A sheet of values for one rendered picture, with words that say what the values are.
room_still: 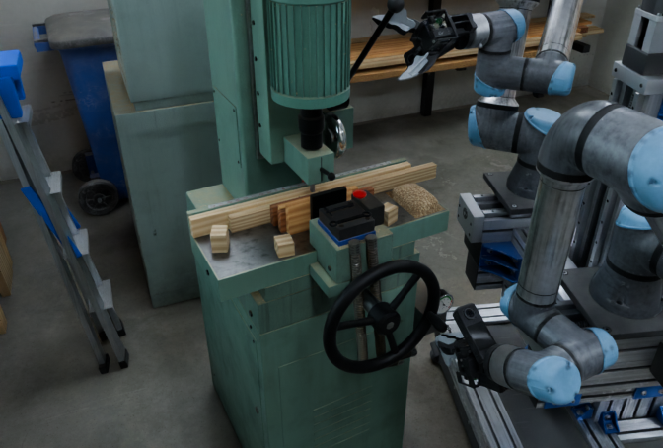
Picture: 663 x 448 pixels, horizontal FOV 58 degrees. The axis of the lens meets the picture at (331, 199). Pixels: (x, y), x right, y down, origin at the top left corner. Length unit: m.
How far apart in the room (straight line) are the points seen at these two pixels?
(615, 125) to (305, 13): 0.61
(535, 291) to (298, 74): 0.63
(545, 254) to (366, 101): 3.18
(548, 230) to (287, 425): 0.90
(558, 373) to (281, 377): 0.72
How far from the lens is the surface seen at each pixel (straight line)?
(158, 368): 2.41
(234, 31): 1.45
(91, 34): 3.02
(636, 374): 1.59
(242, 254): 1.35
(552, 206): 1.07
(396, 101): 4.31
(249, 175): 1.59
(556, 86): 1.45
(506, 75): 1.45
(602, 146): 0.95
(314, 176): 1.39
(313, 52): 1.24
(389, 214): 1.41
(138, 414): 2.28
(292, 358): 1.51
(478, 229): 1.77
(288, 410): 1.64
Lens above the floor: 1.68
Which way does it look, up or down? 31 degrees down
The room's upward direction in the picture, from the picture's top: straight up
